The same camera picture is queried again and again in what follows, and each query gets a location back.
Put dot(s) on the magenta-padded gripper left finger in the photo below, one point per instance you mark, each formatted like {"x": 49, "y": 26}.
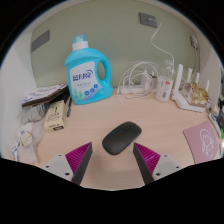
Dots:
{"x": 78, "y": 156}

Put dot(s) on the black pen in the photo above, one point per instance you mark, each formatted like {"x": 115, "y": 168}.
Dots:
{"x": 69, "y": 108}

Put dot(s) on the gold foil bag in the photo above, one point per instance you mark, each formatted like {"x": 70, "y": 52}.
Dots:
{"x": 199, "y": 95}

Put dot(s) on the grey wall socket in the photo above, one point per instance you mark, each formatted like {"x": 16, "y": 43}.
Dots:
{"x": 147, "y": 19}

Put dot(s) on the grey blank wall plate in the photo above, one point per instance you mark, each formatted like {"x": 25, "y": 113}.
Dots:
{"x": 40, "y": 40}

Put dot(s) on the white router with antennas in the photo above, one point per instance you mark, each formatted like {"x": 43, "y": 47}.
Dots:
{"x": 181, "y": 100}

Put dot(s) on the wall socket with white adapter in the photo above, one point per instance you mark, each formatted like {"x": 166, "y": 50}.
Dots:
{"x": 194, "y": 41}

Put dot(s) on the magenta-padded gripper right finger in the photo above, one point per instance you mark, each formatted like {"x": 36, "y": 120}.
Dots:
{"x": 148, "y": 158}

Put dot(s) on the white power strip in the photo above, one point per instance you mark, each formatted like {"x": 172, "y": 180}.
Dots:
{"x": 133, "y": 90}

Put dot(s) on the clear bottle with white label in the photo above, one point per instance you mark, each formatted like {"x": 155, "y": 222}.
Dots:
{"x": 164, "y": 88}

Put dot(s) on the pink mouse pad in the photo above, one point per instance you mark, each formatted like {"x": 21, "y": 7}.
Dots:
{"x": 198, "y": 140}

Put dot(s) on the stack of books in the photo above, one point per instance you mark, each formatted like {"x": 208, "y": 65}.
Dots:
{"x": 45, "y": 93}

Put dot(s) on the cream cardboard box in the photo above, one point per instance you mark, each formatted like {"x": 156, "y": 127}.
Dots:
{"x": 55, "y": 116}

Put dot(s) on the blue detergent bottle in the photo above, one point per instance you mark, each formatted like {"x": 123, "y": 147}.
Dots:
{"x": 83, "y": 76}

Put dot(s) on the crumpled plastic bags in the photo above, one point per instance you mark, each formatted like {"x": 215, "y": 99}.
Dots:
{"x": 28, "y": 133}

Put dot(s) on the black computer mouse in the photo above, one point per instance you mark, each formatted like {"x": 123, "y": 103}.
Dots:
{"x": 120, "y": 137}

